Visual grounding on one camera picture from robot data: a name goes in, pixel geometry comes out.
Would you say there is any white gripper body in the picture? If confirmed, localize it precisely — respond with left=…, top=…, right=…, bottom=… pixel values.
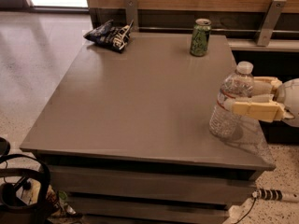
left=276, top=78, right=299, bottom=128

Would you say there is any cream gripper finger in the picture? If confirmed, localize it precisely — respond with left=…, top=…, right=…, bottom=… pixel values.
left=223, top=94, right=283, bottom=122
left=252, top=77, right=282, bottom=95

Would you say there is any clear plastic water bottle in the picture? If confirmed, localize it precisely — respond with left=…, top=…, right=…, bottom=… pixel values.
left=209, top=62, right=254, bottom=138

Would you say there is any blue chip bag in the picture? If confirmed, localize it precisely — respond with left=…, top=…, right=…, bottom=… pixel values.
left=83, top=20, right=134, bottom=53

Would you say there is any green soda can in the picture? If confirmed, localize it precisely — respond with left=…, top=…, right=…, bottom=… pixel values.
left=190, top=19, right=211, bottom=57

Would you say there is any grey drawer cabinet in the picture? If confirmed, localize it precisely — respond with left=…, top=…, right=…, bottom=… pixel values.
left=21, top=33, right=275, bottom=224

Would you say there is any right metal wall bracket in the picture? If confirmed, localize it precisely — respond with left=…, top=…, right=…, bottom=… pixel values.
left=254, top=0, right=286, bottom=47

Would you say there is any metal wall bracket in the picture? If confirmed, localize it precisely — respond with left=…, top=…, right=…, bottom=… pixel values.
left=124, top=0, right=139, bottom=32
left=254, top=0, right=286, bottom=47

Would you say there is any striped black white cable plug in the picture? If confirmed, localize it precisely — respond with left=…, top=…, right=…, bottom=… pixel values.
left=251, top=188, right=299, bottom=203

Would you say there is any left metal wall bracket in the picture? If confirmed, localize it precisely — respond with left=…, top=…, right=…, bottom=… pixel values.
left=124, top=0, right=139, bottom=32

